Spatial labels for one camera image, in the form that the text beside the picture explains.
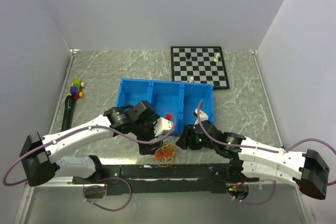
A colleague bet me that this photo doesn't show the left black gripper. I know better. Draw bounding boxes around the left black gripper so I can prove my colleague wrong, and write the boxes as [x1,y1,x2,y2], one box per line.
[131,114,164,154]

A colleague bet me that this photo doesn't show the yellow cable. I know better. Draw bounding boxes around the yellow cable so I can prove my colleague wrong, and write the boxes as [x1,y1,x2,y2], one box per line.
[157,141,180,168]

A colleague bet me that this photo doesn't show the blue three-compartment plastic bin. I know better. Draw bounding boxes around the blue three-compartment plastic bin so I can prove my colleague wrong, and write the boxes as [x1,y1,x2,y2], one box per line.
[115,78,215,135]

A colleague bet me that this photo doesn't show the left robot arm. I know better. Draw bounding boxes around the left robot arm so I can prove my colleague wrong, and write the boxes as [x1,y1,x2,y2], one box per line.
[20,100,173,186]

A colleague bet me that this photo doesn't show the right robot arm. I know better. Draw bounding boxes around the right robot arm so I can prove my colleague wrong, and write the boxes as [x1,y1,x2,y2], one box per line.
[176,121,330,200]

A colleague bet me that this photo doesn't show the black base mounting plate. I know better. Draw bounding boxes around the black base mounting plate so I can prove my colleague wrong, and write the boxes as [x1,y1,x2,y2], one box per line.
[71,163,260,196]

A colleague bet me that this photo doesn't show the colourful toy block car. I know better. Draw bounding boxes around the colourful toy block car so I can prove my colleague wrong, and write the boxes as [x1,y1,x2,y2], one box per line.
[70,79,85,100]

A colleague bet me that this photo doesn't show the black and white chessboard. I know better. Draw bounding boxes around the black and white chessboard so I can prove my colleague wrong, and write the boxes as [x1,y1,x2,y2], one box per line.
[170,46,230,89]

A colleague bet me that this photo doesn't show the white chess piece far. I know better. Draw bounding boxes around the white chess piece far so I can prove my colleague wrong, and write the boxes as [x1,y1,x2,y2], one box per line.
[214,52,221,62]

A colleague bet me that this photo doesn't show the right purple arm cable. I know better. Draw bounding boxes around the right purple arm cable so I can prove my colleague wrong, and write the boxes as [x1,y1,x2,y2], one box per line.
[196,99,336,206]

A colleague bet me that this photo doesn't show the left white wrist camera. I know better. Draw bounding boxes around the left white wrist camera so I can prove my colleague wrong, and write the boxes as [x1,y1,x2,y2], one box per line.
[154,117,174,137]

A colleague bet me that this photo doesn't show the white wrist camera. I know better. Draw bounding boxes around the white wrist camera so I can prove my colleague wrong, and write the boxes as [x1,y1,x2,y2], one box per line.
[193,109,208,125]
[154,117,174,137]

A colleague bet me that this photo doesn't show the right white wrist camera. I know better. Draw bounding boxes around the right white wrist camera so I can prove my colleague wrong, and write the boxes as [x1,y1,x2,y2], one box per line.
[193,109,208,125]

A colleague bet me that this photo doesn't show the white cable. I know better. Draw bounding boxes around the white cable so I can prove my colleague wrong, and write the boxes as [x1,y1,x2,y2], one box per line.
[149,140,177,164]

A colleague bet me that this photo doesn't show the aluminium rail frame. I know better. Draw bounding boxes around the aluminium rail frame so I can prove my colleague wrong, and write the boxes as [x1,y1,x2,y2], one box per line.
[23,171,304,188]

